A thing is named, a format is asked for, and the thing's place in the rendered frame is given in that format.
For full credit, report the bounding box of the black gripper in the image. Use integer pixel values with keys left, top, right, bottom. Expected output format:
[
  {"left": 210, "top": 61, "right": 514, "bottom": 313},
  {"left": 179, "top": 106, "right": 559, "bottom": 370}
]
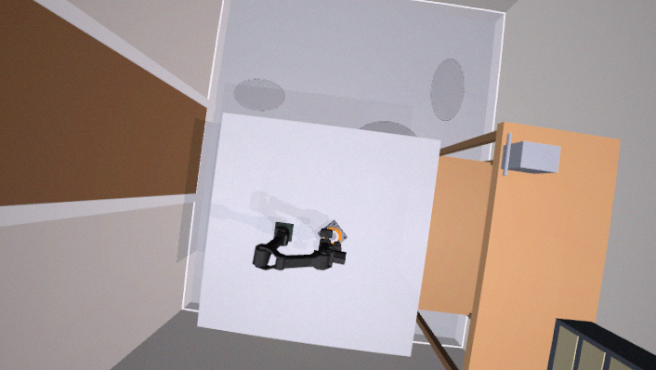
[{"left": 319, "top": 229, "right": 333, "bottom": 249}]

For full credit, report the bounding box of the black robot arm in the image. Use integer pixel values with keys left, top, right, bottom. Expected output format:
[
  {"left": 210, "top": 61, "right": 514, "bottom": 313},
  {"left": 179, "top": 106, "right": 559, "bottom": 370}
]
[{"left": 253, "top": 226, "right": 347, "bottom": 271}]

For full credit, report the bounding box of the orange round plate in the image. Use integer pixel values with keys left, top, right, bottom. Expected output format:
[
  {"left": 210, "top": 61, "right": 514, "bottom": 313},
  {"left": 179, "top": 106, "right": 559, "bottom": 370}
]
[{"left": 327, "top": 227, "right": 342, "bottom": 244}]

